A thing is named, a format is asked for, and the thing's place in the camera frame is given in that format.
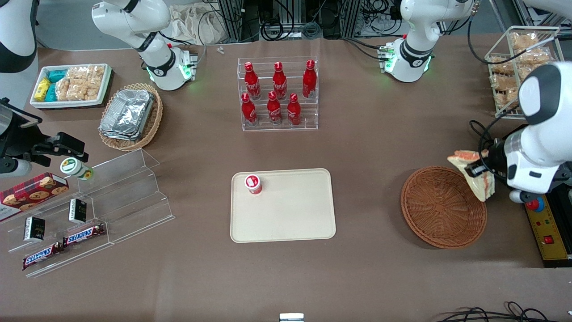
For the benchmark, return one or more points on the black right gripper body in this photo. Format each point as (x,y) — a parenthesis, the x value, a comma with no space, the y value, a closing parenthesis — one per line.
(20,138)

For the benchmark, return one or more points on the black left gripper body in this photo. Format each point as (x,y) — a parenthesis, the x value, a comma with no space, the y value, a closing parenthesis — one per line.
(493,160)

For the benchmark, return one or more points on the triangle sandwich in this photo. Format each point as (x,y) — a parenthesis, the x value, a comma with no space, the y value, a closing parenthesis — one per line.
(482,188)

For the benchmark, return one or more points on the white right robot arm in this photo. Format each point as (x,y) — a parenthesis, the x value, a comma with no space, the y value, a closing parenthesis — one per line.
(156,58)

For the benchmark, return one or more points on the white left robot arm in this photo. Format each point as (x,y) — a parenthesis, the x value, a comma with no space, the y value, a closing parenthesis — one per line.
(545,147)

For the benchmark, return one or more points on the round brown wicker basket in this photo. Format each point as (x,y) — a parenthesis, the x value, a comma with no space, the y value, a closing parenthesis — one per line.
(440,210)

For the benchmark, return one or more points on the oval light wicker basket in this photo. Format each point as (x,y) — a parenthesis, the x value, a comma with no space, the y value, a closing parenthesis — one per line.
(154,120)

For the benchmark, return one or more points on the beige plastic tray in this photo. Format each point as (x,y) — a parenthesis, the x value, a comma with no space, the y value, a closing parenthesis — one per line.
(295,210)

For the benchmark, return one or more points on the green lid cup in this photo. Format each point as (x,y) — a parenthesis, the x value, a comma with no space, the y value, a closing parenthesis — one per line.
(73,167)

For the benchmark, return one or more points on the white rectangular snack bin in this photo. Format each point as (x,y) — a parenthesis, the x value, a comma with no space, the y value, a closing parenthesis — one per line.
(67,104)

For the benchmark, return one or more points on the yellow snack box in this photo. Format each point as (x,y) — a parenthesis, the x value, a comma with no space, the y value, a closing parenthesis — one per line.
(42,89)

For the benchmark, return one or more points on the teal snack box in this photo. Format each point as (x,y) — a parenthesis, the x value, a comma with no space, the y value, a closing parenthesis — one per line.
(51,93)
(57,76)

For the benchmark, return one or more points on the small black box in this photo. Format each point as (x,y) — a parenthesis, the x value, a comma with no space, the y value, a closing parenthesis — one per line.
(77,211)
(34,229)

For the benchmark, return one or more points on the rice cracker packet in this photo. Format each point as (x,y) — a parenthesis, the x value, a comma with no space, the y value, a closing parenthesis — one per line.
(63,89)
(94,82)
(77,85)

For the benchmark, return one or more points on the clear acrylic step shelf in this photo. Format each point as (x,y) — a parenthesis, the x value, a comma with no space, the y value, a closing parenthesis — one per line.
(53,210)
(134,197)

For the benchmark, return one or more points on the red plaid cookie box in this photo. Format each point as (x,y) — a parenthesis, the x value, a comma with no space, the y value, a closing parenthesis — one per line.
(31,192)

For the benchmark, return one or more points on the red emergency stop button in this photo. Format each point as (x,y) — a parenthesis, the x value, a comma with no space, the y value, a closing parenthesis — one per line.
(535,206)

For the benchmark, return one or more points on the stacked aluminium foil trays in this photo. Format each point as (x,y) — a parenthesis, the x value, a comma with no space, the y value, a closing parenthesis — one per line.
(127,114)

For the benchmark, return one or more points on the bagged fried snack packet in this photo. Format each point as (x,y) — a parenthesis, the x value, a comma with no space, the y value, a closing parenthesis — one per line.
(501,65)
(505,82)
(523,40)
(534,57)

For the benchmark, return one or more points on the snickers bar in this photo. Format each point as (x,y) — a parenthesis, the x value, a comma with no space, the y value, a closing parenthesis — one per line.
(84,235)
(42,256)

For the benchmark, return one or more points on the black machine with yellow panel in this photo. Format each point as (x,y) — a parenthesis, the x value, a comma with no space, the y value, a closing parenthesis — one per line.
(549,232)

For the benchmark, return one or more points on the clear acrylic bottle rack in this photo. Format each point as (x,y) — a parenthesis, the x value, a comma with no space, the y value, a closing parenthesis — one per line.
(308,120)

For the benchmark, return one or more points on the red cola bottle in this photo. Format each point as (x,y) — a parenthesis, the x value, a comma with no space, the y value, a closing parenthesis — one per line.
(274,109)
(293,111)
(279,82)
(252,82)
(309,80)
(248,111)

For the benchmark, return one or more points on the red lid yogurt cup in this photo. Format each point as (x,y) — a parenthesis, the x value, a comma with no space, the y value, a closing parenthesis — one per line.
(253,183)

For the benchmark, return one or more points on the beige cloth bag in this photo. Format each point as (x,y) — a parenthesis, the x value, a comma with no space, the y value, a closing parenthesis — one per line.
(196,24)

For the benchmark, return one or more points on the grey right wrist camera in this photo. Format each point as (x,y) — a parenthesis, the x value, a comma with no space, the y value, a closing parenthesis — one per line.
(13,167)

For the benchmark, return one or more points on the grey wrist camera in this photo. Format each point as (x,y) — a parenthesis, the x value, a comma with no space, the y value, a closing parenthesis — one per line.
(13,167)
(522,197)

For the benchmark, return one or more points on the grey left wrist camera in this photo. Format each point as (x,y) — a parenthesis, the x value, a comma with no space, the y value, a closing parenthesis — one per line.
(522,197)

